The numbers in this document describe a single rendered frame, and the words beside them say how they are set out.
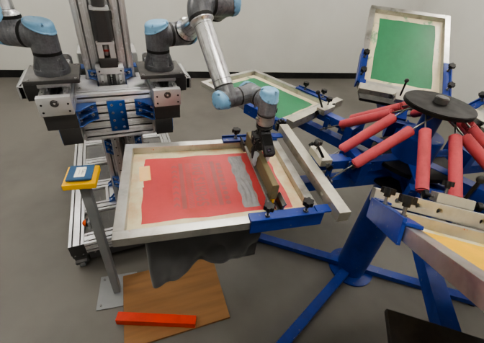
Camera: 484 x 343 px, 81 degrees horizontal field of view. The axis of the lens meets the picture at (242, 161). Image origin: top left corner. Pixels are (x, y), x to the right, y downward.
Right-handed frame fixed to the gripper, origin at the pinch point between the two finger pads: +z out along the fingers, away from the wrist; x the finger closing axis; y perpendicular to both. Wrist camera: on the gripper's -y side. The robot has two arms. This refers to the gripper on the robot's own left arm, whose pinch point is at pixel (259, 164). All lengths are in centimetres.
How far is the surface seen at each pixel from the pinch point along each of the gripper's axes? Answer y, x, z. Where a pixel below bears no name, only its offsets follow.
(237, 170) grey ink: 5.5, 8.7, 7.0
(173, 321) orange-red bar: -18, 44, 96
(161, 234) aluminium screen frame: -29, 44, 4
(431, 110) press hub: -7, -73, -29
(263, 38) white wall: 379, -125, 37
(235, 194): -10.3, 12.9, 7.6
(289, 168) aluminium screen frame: 0.0, -15.7, 4.0
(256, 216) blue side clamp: -27.6, 9.1, 2.9
